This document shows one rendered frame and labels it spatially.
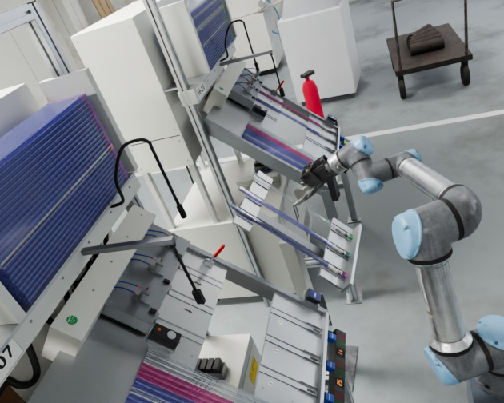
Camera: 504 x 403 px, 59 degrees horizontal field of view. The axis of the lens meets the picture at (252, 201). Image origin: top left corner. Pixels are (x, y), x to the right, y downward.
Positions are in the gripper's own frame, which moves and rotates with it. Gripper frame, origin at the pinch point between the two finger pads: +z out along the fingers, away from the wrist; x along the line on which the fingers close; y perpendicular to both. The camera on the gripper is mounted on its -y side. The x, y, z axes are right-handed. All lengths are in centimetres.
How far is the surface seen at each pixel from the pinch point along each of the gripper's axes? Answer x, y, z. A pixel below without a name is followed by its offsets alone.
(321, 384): 63, -29, 0
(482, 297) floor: -40, -118, -9
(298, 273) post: 9.3, -25.2, 20.7
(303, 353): 54, -24, 4
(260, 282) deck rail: 37.3, -4.0, 11.0
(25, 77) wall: -258, 201, 314
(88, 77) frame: 39, 77, -6
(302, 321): 43.0, -21.0, 5.8
